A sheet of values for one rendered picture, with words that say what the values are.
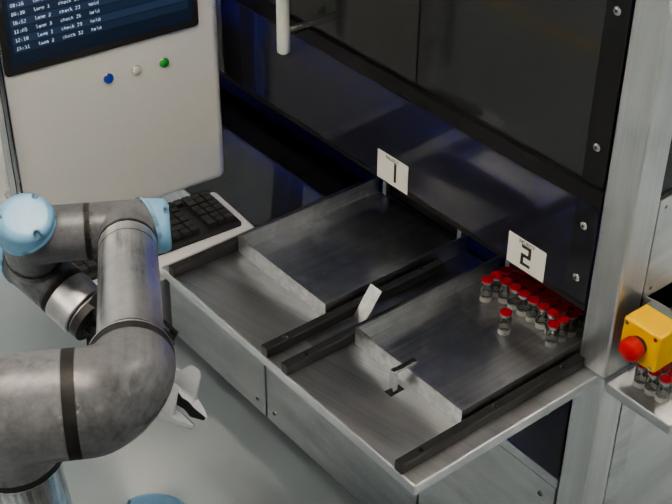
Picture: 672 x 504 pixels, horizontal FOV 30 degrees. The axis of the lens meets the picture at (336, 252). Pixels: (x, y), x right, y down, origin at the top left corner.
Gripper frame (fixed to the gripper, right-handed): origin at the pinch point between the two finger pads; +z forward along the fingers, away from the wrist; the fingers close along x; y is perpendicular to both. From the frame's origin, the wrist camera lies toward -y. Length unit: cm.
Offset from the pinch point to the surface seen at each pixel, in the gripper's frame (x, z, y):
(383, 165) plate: 79, -18, 7
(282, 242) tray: 69, -25, -14
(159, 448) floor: 103, -39, -108
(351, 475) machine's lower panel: 103, 5, -74
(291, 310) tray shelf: 53, -12, -14
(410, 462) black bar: 30.0, 23.3, -4.3
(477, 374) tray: 54, 21, 0
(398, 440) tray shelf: 35.1, 19.2, -6.5
